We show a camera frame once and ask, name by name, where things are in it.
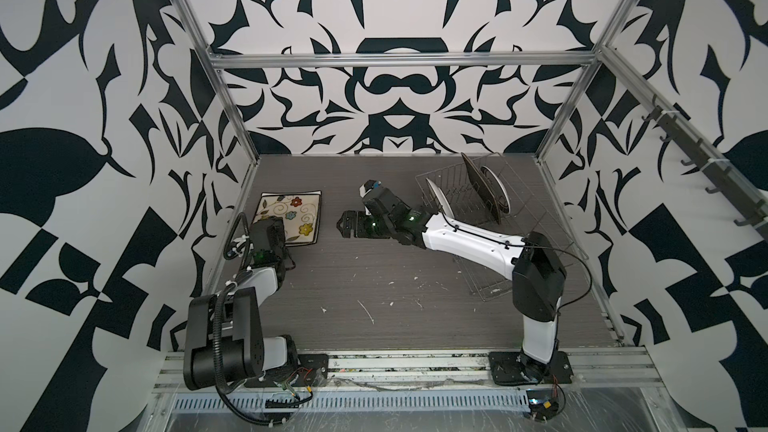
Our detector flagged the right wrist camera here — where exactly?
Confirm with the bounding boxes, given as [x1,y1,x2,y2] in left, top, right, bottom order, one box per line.
[359,180,382,198]

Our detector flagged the round white plate in rack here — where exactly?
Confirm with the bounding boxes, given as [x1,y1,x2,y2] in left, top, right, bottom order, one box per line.
[426,178,454,219]

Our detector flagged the wire metal dish rack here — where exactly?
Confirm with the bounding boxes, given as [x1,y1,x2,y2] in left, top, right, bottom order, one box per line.
[416,153,591,302]

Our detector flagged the black plate orange rim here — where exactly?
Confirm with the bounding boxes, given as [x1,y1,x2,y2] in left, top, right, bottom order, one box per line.
[461,153,501,224]

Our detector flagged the square floral plate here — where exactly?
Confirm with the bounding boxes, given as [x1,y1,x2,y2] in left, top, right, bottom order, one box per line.
[253,191,322,247]

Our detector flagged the round white plate green rim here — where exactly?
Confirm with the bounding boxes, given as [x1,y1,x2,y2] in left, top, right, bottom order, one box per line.
[480,166,510,216]

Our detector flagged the aluminium cage frame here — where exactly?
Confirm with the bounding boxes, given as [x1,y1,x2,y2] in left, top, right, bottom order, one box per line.
[149,0,667,349]

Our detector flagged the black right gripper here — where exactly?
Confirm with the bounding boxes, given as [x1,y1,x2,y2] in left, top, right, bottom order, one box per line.
[334,209,398,240]

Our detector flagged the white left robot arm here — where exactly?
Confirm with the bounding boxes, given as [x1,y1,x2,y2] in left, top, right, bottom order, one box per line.
[182,213,303,427]

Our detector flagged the white cable duct strip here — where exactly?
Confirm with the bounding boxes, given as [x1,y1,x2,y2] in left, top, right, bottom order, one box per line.
[172,389,529,413]

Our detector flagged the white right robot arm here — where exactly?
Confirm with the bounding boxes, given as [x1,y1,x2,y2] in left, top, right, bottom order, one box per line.
[336,182,567,386]

